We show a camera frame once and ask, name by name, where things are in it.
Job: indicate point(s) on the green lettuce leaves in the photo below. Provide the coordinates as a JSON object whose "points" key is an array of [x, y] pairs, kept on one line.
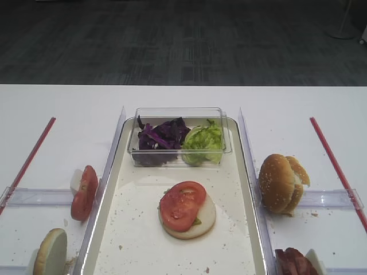
{"points": [[206, 137]]}

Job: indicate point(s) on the tomato slice on bread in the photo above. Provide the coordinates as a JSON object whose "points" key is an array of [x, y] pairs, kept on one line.
{"points": [[179, 207]]}

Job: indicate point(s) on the round white bread slice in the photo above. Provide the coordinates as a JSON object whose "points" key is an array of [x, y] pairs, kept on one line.
{"points": [[205, 220]]}

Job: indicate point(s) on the upright tomato slice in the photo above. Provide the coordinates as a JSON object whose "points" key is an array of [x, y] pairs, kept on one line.
{"points": [[83, 200]]}

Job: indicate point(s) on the meat patties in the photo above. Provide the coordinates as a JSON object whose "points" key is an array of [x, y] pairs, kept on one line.
{"points": [[292, 261]]}

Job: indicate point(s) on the white block near patties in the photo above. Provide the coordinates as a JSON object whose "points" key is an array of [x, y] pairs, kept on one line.
{"points": [[316, 263]]}

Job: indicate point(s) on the clear plastic container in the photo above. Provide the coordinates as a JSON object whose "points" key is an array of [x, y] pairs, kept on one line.
{"points": [[192, 117]]}

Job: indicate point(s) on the shredded purple cabbage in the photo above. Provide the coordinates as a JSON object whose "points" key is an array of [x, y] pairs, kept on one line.
{"points": [[167, 136]]}

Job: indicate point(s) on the sesame burger buns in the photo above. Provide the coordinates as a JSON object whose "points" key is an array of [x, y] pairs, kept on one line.
{"points": [[281, 181]]}

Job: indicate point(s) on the white support block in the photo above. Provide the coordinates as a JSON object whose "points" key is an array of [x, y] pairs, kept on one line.
{"points": [[75, 181]]}

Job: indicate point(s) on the white metal tray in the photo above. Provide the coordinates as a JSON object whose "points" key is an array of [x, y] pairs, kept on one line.
{"points": [[126, 237]]}

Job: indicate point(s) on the left red rod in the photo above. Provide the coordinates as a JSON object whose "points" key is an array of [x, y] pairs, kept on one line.
{"points": [[28, 163]]}

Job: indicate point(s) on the red rod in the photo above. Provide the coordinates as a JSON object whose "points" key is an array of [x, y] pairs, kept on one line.
{"points": [[28, 163], [341, 175]]}

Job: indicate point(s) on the right red rod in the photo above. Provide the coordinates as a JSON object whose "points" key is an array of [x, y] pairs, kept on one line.
{"points": [[341, 175]]}

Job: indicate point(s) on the right upper clear crossbar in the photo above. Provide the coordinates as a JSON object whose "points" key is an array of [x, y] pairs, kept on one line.
{"points": [[342, 199]]}

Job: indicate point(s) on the clear crossbar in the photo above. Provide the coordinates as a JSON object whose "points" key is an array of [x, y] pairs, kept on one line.
{"points": [[22, 197], [342, 199]]}

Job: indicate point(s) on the left upper clear crossbar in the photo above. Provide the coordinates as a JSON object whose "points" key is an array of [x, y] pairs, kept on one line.
{"points": [[22, 197]]}

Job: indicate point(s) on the left bun half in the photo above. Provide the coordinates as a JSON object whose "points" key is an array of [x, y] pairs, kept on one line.
{"points": [[51, 256]]}

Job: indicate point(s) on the right long clear rail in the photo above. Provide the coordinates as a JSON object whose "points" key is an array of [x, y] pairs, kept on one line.
{"points": [[268, 260]]}

